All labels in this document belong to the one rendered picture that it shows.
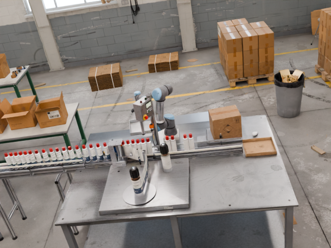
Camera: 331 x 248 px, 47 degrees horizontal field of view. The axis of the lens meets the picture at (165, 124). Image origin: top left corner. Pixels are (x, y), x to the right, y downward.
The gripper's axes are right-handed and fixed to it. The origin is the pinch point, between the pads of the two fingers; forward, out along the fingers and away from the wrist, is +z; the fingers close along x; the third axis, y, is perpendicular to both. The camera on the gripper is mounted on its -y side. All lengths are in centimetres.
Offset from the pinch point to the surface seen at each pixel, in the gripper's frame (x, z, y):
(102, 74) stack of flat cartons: 335, 66, -66
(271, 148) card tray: -85, 15, 124
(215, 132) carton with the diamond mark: -56, 2, 76
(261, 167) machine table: -110, 16, 106
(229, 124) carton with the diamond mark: -57, -5, 91
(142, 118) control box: -61, -34, 3
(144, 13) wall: 478, -1, 42
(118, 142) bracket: -68, -16, -24
